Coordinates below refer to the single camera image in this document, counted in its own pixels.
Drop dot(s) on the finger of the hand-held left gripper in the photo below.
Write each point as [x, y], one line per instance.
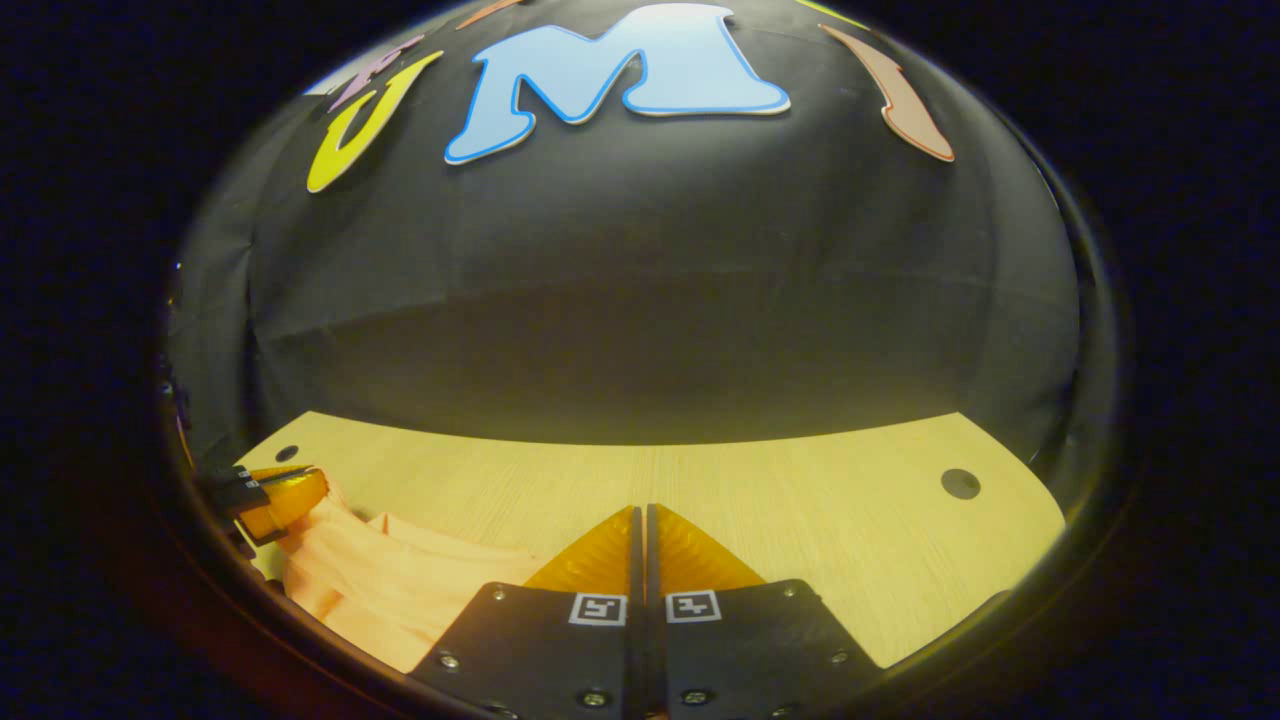
[285, 505]
[250, 480]

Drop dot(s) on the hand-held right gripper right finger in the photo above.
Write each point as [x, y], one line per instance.
[740, 650]

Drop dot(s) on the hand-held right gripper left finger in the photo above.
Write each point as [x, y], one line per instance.
[560, 650]

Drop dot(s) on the orange T-shirt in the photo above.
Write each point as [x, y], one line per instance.
[400, 580]

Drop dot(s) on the black backdrop cloth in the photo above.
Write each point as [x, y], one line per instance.
[650, 300]

